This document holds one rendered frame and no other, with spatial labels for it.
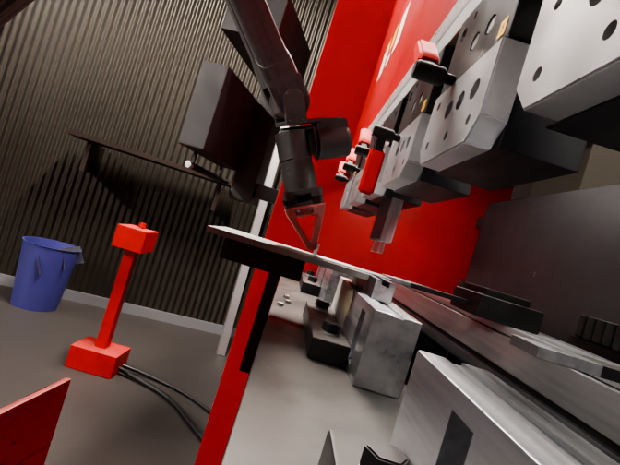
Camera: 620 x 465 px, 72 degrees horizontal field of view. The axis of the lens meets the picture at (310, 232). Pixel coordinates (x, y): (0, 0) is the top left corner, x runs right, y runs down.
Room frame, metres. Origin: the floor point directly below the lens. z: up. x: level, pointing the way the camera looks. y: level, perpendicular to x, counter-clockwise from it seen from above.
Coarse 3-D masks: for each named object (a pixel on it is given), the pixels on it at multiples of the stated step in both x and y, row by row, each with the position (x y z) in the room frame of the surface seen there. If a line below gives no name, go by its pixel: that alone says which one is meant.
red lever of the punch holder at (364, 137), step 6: (360, 132) 0.87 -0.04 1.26; (366, 132) 0.86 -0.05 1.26; (360, 138) 0.83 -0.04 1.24; (366, 138) 0.84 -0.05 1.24; (360, 144) 0.83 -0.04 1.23; (366, 144) 0.83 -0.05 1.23; (354, 150) 0.81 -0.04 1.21; (360, 150) 0.80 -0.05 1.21; (366, 150) 0.80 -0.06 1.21; (366, 156) 0.81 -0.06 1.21
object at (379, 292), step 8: (368, 280) 0.68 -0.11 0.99; (376, 280) 0.62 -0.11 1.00; (384, 280) 0.66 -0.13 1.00; (368, 288) 0.66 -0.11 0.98; (376, 288) 0.62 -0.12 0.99; (384, 288) 0.62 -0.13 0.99; (392, 288) 0.62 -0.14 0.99; (376, 296) 0.62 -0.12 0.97; (384, 296) 0.62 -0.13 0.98; (392, 296) 0.62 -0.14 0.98
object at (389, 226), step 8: (384, 200) 0.78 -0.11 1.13; (392, 200) 0.71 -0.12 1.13; (400, 200) 0.71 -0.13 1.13; (384, 208) 0.76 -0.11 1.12; (392, 208) 0.71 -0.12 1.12; (400, 208) 0.71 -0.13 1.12; (376, 216) 0.80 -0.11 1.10; (384, 216) 0.73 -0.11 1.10; (392, 216) 0.71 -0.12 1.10; (376, 224) 0.78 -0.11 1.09; (384, 224) 0.71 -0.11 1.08; (392, 224) 0.71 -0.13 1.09; (376, 232) 0.75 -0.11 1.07; (384, 232) 0.71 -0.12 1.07; (392, 232) 0.71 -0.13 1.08; (376, 240) 0.75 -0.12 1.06; (384, 240) 0.71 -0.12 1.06; (376, 248) 0.76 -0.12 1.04
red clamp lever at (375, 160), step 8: (376, 128) 0.60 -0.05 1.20; (384, 128) 0.60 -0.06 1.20; (376, 136) 0.60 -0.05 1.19; (384, 136) 0.60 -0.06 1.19; (392, 136) 0.60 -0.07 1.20; (400, 136) 0.60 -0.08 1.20; (376, 144) 0.60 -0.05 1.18; (384, 144) 0.60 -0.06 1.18; (376, 152) 0.60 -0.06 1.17; (368, 160) 0.60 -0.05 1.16; (376, 160) 0.60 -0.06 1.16; (368, 168) 0.60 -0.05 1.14; (376, 168) 0.60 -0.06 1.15; (368, 176) 0.60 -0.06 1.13; (376, 176) 0.60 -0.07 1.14; (360, 184) 0.60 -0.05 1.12; (368, 184) 0.60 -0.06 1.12; (368, 192) 0.60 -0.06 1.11
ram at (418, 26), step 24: (408, 0) 1.15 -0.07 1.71; (432, 0) 0.73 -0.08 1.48; (456, 0) 0.54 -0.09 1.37; (480, 0) 0.42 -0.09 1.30; (408, 24) 0.98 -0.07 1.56; (432, 24) 0.66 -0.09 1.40; (456, 24) 0.50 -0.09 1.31; (384, 48) 1.47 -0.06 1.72; (408, 48) 0.85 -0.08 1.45; (384, 72) 1.20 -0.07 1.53; (384, 96) 1.02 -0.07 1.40; (408, 96) 0.70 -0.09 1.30; (360, 120) 1.56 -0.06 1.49; (384, 120) 0.88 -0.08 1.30
